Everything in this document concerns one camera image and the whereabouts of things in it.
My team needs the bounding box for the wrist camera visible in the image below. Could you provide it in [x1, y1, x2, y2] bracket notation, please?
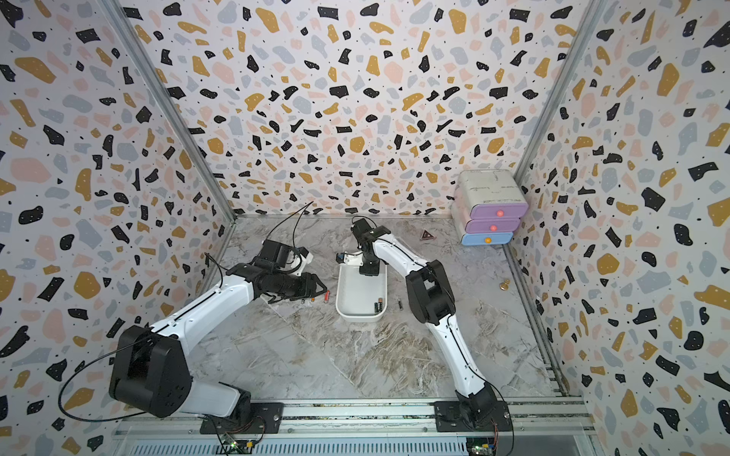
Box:
[351, 218, 390, 246]
[256, 239, 312, 274]

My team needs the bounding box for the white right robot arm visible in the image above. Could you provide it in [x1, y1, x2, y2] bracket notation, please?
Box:
[351, 220, 513, 431]

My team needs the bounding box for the aluminium corner post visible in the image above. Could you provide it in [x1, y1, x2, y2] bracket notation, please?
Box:
[514, 0, 606, 185]
[98, 0, 236, 223]

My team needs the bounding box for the white plastic storage box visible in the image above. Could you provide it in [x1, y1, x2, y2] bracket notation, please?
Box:
[336, 253, 388, 324]

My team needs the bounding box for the aluminium corner post right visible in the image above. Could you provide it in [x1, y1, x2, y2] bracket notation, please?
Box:
[514, 0, 606, 185]

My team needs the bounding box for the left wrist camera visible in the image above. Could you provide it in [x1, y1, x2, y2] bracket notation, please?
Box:
[256, 239, 312, 274]

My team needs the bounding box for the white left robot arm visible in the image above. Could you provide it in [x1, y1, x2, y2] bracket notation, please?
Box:
[108, 263, 327, 431]

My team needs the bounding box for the aluminium corner post left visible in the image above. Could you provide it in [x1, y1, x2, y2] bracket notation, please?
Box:
[98, 0, 236, 223]

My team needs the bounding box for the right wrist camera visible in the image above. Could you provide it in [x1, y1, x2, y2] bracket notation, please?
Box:
[351, 218, 390, 246]

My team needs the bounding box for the pastel drawer organiser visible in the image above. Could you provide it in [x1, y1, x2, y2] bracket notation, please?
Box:
[452, 169, 528, 246]

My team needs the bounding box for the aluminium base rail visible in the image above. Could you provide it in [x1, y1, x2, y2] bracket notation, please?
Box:
[110, 395, 606, 456]

